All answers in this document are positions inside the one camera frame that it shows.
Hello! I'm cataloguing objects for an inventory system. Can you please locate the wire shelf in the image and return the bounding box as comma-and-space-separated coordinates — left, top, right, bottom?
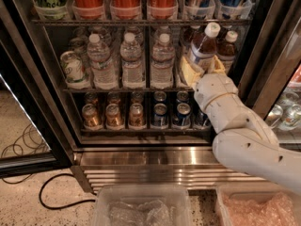
63, 88, 193, 93
31, 19, 251, 26

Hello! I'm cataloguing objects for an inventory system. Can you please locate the right clear water bottle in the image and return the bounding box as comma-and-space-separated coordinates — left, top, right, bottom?
150, 34, 175, 89

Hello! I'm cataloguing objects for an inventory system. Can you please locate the clear bin pink wrap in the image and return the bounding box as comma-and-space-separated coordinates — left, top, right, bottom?
215, 183, 301, 226

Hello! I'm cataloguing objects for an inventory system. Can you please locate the open fridge glass door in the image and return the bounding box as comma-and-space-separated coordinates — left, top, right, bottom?
0, 22, 71, 180

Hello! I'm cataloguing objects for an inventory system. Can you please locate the blue label tea bottle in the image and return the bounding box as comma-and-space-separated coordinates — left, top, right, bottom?
217, 30, 238, 73
187, 22, 220, 73

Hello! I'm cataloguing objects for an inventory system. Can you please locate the stainless steel fridge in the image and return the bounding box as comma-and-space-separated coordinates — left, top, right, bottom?
0, 0, 301, 192

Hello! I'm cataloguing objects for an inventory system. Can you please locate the red cola can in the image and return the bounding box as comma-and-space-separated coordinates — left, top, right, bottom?
72, 0, 104, 20
148, 0, 176, 20
111, 0, 141, 20

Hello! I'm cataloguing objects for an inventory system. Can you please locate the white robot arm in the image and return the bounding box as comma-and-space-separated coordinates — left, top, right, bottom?
180, 56, 301, 194

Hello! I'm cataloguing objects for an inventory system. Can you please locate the right blue top can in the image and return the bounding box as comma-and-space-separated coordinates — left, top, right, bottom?
214, 0, 252, 20

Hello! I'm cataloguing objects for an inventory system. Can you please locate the green white can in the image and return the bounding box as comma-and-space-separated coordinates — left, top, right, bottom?
60, 51, 90, 89

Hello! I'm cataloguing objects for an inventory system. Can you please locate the middle clear water bottle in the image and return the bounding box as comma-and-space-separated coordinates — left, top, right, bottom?
120, 32, 145, 89

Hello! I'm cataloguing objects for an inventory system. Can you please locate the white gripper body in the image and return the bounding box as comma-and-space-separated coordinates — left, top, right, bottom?
194, 73, 238, 111

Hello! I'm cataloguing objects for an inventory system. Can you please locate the clear water bottle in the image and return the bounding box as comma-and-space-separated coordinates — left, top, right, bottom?
87, 34, 119, 89
150, 34, 175, 89
120, 32, 145, 89

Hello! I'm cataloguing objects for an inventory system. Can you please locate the clear bin with bubble wrap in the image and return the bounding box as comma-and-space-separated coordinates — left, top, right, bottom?
91, 184, 193, 226

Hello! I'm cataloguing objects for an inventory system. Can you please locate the left red cola can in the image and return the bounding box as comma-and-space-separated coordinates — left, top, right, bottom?
72, 0, 104, 20

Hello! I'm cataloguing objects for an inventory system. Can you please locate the middle wire shelf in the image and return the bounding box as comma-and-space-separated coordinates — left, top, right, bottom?
63, 88, 193, 93

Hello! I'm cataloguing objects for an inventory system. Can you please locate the right gold can front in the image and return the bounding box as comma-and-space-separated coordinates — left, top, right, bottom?
129, 103, 146, 130

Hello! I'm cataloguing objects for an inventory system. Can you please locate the top wire shelf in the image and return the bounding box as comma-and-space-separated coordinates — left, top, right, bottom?
31, 19, 251, 26

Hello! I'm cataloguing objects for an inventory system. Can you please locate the right blue can front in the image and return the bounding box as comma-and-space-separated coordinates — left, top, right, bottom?
194, 109, 211, 130

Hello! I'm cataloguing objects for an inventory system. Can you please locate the left clear water bottle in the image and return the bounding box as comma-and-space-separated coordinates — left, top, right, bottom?
87, 34, 119, 89

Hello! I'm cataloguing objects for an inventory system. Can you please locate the left blue top can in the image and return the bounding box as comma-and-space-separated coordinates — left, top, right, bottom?
183, 0, 215, 20

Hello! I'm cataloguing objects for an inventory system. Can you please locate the middle blue can front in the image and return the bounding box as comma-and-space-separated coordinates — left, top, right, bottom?
172, 103, 191, 128

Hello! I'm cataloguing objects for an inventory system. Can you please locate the black power cable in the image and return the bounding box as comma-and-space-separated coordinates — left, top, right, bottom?
38, 173, 98, 211

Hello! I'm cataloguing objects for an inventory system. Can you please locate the middle gold can front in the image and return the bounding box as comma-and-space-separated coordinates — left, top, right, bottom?
105, 104, 124, 130

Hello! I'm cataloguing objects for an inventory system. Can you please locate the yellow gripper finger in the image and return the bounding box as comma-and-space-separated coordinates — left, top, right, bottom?
214, 56, 225, 74
180, 56, 204, 88

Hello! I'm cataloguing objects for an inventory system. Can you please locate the left gold can front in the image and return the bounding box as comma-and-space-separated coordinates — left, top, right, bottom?
82, 104, 103, 131

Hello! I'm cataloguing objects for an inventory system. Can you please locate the left blue can front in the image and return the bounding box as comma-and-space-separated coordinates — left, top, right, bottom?
150, 104, 168, 129

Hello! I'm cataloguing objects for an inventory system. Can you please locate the middle red cola can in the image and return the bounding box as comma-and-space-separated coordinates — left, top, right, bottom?
111, 0, 141, 20

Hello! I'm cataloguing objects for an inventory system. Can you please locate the blue can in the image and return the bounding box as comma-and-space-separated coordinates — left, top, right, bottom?
183, 0, 215, 20
214, 0, 252, 20
194, 109, 211, 130
172, 103, 191, 128
150, 104, 168, 129

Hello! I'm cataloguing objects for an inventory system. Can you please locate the right red cola can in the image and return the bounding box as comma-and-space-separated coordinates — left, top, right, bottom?
148, 0, 176, 20

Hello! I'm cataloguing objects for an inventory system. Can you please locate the gold can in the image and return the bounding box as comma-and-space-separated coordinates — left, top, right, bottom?
105, 104, 124, 130
82, 104, 103, 131
129, 103, 146, 130

